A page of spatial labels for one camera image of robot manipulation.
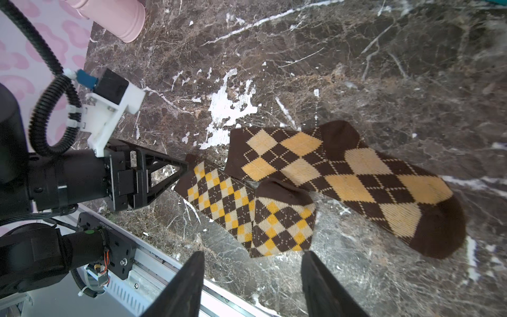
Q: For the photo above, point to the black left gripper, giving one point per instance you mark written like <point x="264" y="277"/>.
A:
<point x="79" y="176"/>

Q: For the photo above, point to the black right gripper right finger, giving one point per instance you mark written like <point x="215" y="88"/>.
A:
<point x="324" y="295"/>

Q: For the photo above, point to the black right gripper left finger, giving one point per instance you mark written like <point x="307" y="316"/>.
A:
<point x="182" y="296"/>

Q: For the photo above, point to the brown yellow argyle sock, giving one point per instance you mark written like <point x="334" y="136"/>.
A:
<point x="409" y="202"/>
<point x="271" y="219"/>

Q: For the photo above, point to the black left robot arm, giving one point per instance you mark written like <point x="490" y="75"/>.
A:
<point x="35" y="254"/>

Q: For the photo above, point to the pink metal pencil cup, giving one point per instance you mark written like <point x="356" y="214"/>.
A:
<point x="123" y="18"/>

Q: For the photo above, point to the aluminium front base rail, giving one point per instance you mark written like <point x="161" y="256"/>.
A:
<point x="152" y="271"/>

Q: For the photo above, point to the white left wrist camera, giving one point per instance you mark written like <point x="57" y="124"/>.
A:
<point x="113" y="96"/>

